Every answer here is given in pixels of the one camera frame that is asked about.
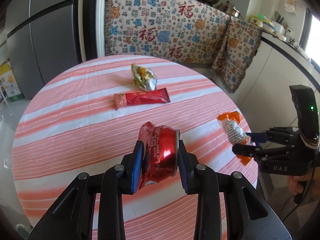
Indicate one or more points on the patterned fu blanket large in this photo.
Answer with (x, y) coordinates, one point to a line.
(184, 31)

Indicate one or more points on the yellow green crumpled wrapper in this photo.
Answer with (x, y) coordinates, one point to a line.
(144, 78)

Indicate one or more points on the grey refrigerator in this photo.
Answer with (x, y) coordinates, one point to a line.
(42, 41)

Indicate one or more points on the right hand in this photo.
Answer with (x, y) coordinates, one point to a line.
(295, 182)

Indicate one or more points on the yellow cardboard box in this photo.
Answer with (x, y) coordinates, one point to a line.
(10, 84)

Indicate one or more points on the orange silver snack wrapper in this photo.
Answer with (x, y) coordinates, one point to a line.
(230, 121)

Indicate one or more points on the red snack bar wrapper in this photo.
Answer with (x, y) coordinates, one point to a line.
(141, 98)

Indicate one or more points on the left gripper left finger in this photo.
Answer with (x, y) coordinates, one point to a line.
(122, 179)

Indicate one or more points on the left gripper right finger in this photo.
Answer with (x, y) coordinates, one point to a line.
(201, 180)

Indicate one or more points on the orange striped tablecloth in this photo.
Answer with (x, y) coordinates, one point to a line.
(72, 126)

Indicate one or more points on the steel pot with lid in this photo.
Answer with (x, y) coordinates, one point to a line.
(231, 11)

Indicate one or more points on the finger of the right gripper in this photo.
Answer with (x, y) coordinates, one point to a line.
(245, 150)
(258, 138)

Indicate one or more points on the crushed red can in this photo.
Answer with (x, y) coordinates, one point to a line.
(160, 157)

